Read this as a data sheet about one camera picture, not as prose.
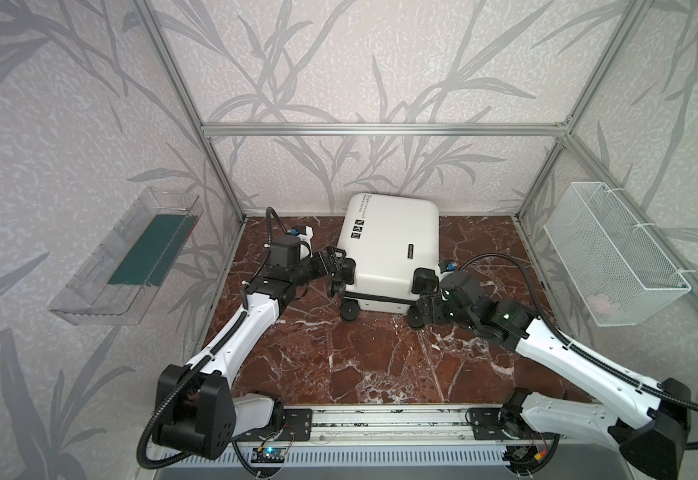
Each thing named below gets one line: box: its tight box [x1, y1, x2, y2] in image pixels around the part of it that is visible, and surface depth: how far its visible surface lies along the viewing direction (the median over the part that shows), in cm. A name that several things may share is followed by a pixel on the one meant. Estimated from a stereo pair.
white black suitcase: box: [337, 193, 440, 329], surface depth 88 cm
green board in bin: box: [108, 214, 198, 286], surface depth 67 cm
